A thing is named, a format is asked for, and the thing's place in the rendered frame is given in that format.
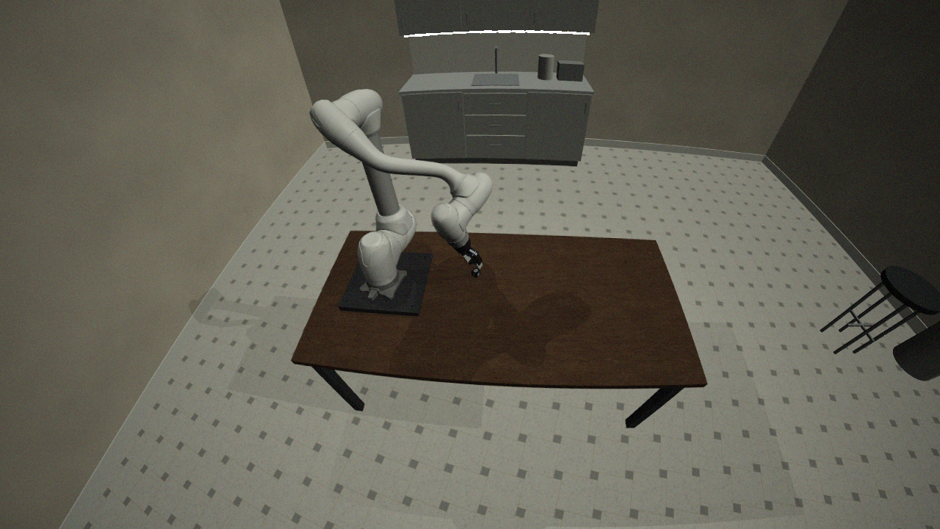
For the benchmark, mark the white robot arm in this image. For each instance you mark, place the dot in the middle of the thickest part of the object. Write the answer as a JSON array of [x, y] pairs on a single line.
[[352, 124]]

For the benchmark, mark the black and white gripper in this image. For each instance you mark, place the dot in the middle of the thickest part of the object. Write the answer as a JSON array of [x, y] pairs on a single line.
[[468, 253]]

